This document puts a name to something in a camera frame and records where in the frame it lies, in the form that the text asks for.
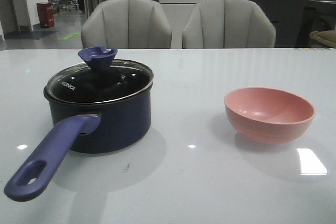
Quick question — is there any black appliance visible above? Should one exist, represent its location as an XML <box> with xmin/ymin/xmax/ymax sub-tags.
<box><xmin>295</xmin><ymin>0</ymin><xmax>335</xmax><ymax>48</ymax></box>

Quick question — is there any left beige upholstered chair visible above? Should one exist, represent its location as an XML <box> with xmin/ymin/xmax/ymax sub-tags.
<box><xmin>81</xmin><ymin>0</ymin><xmax>172</xmax><ymax>49</ymax></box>

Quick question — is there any pink plastic bowl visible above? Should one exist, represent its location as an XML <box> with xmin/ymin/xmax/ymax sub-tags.
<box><xmin>224</xmin><ymin>87</ymin><xmax>316</xmax><ymax>144</ymax></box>

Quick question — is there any right beige upholstered chair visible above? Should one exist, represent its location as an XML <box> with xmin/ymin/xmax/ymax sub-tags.
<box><xmin>182</xmin><ymin>0</ymin><xmax>276</xmax><ymax>49</ymax></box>

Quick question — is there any red trash bin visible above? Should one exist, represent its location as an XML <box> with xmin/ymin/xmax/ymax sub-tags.
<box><xmin>36</xmin><ymin>2</ymin><xmax>55</xmax><ymax>28</ymax></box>

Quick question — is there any glass pot lid blue knob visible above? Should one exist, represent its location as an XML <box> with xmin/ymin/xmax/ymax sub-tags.
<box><xmin>45</xmin><ymin>46</ymin><xmax>154</xmax><ymax>104</ymax></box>

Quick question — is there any olive cushion seat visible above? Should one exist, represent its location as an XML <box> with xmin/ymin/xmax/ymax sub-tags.
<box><xmin>309</xmin><ymin>30</ymin><xmax>336</xmax><ymax>48</ymax></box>

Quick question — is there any dark blue saucepan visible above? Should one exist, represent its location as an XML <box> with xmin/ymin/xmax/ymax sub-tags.
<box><xmin>4</xmin><ymin>62</ymin><xmax>154</xmax><ymax>203</ymax></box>

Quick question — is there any beige upholstered chair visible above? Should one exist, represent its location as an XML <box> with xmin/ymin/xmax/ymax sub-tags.
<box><xmin>81</xmin><ymin>0</ymin><xmax>172</xmax><ymax>49</ymax></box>
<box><xmin>182</xmin><ymin>0</ymin><xmax>276</xmax><ymax>49</ymax></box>

